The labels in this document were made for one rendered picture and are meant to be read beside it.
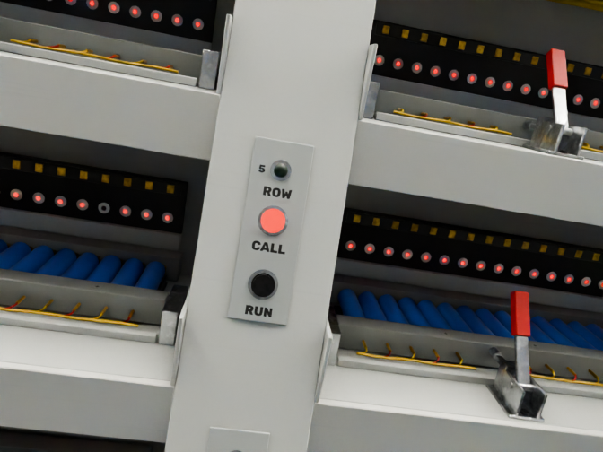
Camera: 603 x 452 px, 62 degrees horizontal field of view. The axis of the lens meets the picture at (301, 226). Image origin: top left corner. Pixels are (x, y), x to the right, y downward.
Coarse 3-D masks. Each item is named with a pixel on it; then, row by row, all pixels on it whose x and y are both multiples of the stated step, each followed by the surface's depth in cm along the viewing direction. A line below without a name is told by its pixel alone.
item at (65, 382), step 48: (144, 240) 50; (0, 336) 35; (48, 336) 36; (96, 336) 37; (0, 384) 32; (48, 384) 32; (96, 384) 33; (144, 384) 33; (96, 432) 34; (144, 432) 34
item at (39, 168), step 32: (0, 160) 47; (32, 160) 47; (0, 192) 48; (32, 192) 48; (64, 192) 48; (96, 192) 49; (128, 192) 49; (160, 192) 49; (128, 224) 50; (160, 224) 50
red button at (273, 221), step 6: (270, 210) 33; (276, 210) 33; (264, 216) 33; (270, 216) 33; (276, 216) 33; (282, 216) 33; (264, 222) 33; (270, 222) 33; (276, 222) 33; (282, 222) 33; (264, 228) 33; (270, 228) 33; (276, 228) 33; (282, 228) 33
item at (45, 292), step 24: (0, 288) 38; (24, 288) 38; (48, 288) 38; (72, 288) 39; (96, 288) 39; (120, 288) 40; (144, 288) 41; (24, 312) 37; (48, 312) 37; (72, 312) 38; (96, 312) 39; (120, 312) 39; (144, 312) 40
